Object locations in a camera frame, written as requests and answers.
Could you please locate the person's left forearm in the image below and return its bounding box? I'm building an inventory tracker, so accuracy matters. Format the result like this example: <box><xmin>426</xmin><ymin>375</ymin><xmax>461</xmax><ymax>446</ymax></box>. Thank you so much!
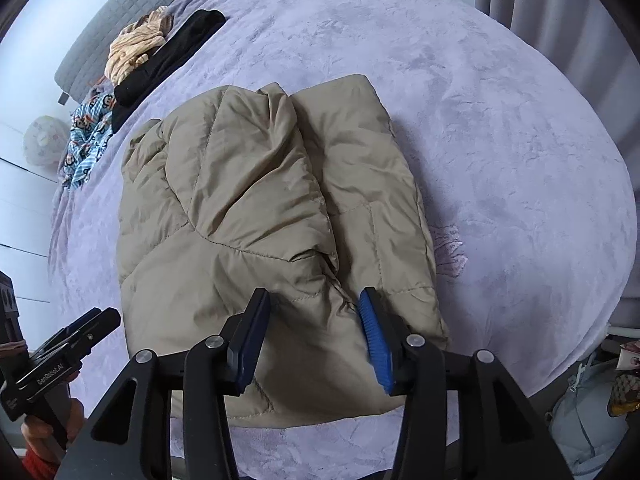
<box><xmin>20</xmin><ymin>450</ymin><xmax>61</xmax><ymax>478</ymax></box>

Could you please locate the round white printed cushion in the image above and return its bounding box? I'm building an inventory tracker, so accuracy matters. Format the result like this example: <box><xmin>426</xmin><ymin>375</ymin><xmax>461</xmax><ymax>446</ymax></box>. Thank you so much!
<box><xmin>22</xmin><ymin>115</ymin><xmax>71</xmax><ymax>167</ymax></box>

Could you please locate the black folded garment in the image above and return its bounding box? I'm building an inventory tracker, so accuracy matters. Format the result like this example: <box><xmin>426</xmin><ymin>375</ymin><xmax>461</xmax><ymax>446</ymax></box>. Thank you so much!
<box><xmin>111</xmin><ymin>9</ymin><xmax>227</xmax><ymax>133</ymax></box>

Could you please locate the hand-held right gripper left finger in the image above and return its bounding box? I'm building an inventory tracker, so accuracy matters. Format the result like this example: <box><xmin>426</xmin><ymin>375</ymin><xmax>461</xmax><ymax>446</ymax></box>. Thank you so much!
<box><xmin>55</xmin><ymin>287</ymin><xmax>271</xmax><ymax>480</ymax></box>

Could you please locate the beige striped garment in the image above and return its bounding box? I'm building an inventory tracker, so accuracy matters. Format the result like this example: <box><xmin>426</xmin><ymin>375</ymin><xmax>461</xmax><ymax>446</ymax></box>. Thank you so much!
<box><xmin>105</xmin><ymin>5</ymin><xmax>176</xmax><ymax>88</ymax></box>

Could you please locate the beige puffer jacket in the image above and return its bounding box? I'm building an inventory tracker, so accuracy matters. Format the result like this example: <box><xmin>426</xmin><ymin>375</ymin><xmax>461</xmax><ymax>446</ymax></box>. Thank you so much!
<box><xmin>116</xmin><ymin>74</ymin><xmax>451</xmax><ymax>430</ymax></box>

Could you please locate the lilac plush blanket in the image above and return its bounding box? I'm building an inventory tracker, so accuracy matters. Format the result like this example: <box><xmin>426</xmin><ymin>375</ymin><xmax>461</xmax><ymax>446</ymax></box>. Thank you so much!
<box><xmin>47</xmin><ymin>0</ymin><xmax>632</xmax><ymax>480</ymax></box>

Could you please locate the blue monkey-print cloth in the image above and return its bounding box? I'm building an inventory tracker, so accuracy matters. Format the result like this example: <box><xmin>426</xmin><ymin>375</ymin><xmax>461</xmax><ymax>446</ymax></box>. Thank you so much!
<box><xmin>60</xmin><ymin>87</ymin><xmax>118</xmax><ymax>191</ymax></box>

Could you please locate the grey curtain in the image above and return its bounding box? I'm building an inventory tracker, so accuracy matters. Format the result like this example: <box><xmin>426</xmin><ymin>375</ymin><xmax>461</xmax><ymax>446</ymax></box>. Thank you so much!
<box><xmin>475</xmin><ymin>0</ymin><xmax>640</xmax><ymax>146</ymax></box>

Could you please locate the person's left hand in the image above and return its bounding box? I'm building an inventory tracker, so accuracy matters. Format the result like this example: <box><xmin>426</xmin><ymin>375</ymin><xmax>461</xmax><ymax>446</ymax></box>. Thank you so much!
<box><xmin>22</xmin><ymin>400</ymin><xmax>86</xmax><ymax>458</ymax></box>

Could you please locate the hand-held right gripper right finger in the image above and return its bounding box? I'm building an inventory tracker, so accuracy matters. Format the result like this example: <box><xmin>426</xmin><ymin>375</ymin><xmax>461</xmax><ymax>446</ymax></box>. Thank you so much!
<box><xmin>357</xmin><ymin>287</ymin><xmax>573</xmax><ymax>480</ymax></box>

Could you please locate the grey quilted headboard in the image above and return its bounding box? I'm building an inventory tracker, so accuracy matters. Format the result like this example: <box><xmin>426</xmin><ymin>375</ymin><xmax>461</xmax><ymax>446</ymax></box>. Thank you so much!
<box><xmin>54</xmin><ymin>0</ymin><xmax>186</xmax><ymax>106</ymax></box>

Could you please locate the patterned bag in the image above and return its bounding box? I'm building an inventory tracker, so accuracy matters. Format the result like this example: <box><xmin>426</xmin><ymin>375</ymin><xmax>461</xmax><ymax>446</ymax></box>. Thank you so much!
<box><xmin>605</xmin><ymin>340</ymin><xmax>640</xmax><ymax>418</ymax></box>

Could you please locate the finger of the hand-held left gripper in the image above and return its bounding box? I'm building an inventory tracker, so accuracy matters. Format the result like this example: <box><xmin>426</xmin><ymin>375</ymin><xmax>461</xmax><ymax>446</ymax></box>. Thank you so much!
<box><xmin>60</xmin><ymin>308</ymin><xmax>122</xmax><ymax>361</ymax></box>
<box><xmin>31</xmin><ymin>308</ymin><xmax>101</xmax><ymax>356</ymax></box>

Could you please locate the light blue bag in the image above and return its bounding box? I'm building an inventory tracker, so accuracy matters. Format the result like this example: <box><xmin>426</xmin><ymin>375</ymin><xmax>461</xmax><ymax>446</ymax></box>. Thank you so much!
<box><xmin>545</xmin><ymin>355</ymin><xmax>631</xmax><ymax>476</ymax></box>

